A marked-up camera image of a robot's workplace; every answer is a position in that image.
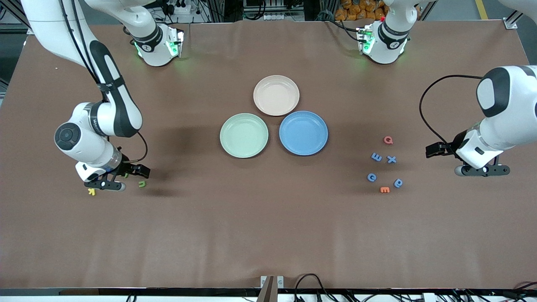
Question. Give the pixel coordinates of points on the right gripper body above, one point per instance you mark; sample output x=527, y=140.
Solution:
x=126, y=167

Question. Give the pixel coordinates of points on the blue foam letter P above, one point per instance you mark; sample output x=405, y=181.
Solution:
x=398, y=183

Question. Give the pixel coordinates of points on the blue foam letter E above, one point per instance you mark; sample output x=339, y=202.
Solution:
x=376, y=157

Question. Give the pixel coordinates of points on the blue foam letter C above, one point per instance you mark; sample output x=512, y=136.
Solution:
x=371, y=177

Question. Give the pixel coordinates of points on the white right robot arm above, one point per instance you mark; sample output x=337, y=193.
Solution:
x=117, y=113

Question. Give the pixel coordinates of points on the blue foam letter X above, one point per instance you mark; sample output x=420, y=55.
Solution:
x=391, y=159

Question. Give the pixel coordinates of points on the red foam letter Q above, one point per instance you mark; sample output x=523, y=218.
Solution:
x=388, y=140

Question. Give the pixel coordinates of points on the green round plate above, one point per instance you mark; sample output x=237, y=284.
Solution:
x=247, y=144

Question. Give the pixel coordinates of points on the black table edge strip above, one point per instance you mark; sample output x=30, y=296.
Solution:
x=126, y=291

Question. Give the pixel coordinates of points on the brown table cover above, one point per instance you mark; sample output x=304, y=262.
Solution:
x=268, y=218

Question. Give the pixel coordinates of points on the blue round plate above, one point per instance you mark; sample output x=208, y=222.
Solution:
x=302, y=144

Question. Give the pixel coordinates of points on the beige round plate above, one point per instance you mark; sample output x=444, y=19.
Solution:
x=277, y=95

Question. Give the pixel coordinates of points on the orange bags pile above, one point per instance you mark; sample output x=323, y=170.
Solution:
x=356, y=10

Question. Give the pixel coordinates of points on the white power strip with plugs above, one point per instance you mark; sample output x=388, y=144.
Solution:
x=184, y=8

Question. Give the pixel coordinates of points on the long white socket strip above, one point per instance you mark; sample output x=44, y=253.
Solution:
x=285, y=16

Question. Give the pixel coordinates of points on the aluminium frame rail with bracket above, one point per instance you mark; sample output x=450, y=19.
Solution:
x=510, y=24

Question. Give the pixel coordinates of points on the brown upright post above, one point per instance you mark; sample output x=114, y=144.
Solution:
x=267, y=291

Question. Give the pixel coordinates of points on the small metal clamp bracket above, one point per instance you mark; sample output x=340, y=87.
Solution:
x=280, y=282

